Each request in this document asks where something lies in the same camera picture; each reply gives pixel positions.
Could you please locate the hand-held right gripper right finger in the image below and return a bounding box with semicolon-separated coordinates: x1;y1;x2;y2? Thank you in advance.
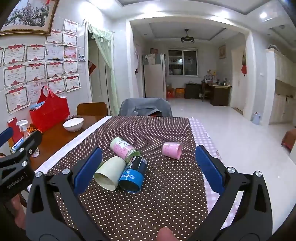
190;145;273;241

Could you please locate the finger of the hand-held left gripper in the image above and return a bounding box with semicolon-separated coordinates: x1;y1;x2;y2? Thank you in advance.
0;127;14;147
11;131;43;159

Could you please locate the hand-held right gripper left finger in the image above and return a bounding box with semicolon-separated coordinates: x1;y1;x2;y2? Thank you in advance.
25;146;109;241

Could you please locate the light green cup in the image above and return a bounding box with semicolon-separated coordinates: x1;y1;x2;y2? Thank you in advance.
93;156;127;192

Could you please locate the person's left hand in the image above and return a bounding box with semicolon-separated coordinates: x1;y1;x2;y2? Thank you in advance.
5;197;27;230

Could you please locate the person's right hand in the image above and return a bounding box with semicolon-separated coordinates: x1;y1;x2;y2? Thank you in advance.
157;227;176;241

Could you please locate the clear spray bottle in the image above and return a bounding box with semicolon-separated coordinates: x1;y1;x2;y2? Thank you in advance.
16;120;40;158

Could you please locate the white table runner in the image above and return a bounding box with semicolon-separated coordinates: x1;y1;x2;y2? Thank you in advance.
35;115;113;172

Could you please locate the red tote bag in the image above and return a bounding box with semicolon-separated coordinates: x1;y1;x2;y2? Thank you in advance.
29;86;70;133

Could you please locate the pink checkered tablecloth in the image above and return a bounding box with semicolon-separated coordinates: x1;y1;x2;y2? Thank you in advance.
188;117;246;230

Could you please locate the white bowl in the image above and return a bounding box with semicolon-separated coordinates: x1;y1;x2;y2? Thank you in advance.
63;117;84;132

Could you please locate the blue and black can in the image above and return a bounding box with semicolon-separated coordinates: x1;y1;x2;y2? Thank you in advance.
118;155;148;193

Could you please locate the brown dotted tablecloth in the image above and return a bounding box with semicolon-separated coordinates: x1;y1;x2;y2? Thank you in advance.
35;115;217;241

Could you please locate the wooden chair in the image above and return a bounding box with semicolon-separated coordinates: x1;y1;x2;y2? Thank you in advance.
76;102;109;116

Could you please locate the dark wooden desk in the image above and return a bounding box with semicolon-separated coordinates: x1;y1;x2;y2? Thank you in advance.
185;82;232;106

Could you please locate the dark desk chair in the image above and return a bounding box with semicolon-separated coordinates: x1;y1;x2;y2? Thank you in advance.
200;81;212;102

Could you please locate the white door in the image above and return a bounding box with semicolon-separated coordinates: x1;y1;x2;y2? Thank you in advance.
231;46;246;114

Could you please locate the red stool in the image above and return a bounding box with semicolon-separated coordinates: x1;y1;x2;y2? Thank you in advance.
281;128;296;152

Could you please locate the red cardboard box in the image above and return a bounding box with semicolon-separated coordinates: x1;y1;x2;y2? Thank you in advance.
167;87;186;99

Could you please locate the chair with grey jacket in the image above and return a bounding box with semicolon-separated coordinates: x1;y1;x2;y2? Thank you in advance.
118;98;173;117

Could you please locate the white cabinet unit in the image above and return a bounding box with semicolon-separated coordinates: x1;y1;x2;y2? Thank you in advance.
265;47;296;126

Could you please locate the white refrigerator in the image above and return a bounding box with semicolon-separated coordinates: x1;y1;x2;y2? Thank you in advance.
142;53;166;98

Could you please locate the window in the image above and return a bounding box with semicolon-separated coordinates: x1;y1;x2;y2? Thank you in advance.
168;47;199;76

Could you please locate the light green curtain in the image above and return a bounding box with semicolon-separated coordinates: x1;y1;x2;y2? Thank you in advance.
88;22;117;115

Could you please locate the framed tree picture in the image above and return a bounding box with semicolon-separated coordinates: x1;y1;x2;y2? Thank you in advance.
0;0;60;37

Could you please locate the ceiling fan lamp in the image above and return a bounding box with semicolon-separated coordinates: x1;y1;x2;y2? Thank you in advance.
181;29;195;44

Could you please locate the group of wall certificates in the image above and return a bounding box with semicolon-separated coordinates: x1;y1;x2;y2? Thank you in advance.
0;19;82;115

